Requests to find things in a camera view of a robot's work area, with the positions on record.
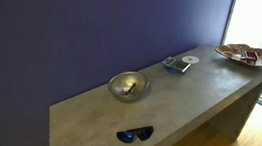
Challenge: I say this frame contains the round metal bowl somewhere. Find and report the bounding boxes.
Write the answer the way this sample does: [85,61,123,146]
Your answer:
[105,68,152,105]

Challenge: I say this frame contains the white circular disc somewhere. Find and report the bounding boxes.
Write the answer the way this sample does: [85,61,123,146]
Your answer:
[180,54,200,66]

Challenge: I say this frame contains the small wooden piece in bowl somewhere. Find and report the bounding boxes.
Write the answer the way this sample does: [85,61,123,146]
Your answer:
[121,81,139,96]

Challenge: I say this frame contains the grey concrete-look cabinet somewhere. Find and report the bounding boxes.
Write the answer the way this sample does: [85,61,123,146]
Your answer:
[35,38,262,146]

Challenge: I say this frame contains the small grey box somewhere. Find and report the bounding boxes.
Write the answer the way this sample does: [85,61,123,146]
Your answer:
[160,54,192,76]

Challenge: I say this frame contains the black sunglasses with blue lenses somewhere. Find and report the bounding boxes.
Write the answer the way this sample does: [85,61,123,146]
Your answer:
[115,125,156,146]

